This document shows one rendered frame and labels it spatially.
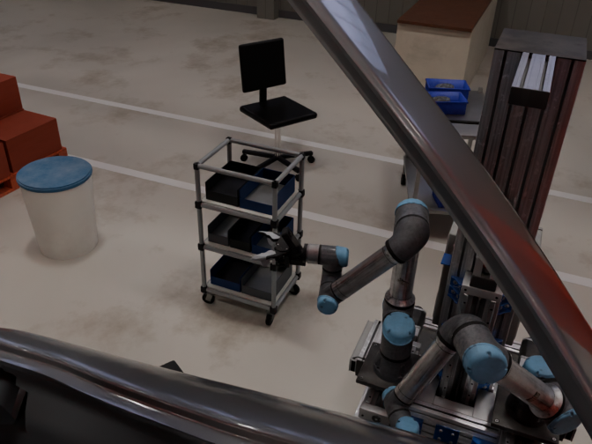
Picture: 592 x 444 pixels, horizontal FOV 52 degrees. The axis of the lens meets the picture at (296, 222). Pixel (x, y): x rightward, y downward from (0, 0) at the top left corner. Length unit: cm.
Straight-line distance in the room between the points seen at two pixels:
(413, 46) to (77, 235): 429
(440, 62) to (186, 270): 403
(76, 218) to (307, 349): 179
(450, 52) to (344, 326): 403
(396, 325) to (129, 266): 249
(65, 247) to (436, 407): 286
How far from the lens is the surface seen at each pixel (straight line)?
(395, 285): 230
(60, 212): 429
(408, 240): 203
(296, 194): 357
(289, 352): 361
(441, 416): 243
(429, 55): 711
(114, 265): 438
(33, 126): 557
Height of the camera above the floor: 253
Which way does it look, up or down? 32 degrees down
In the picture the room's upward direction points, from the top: 2 degrees clockwise
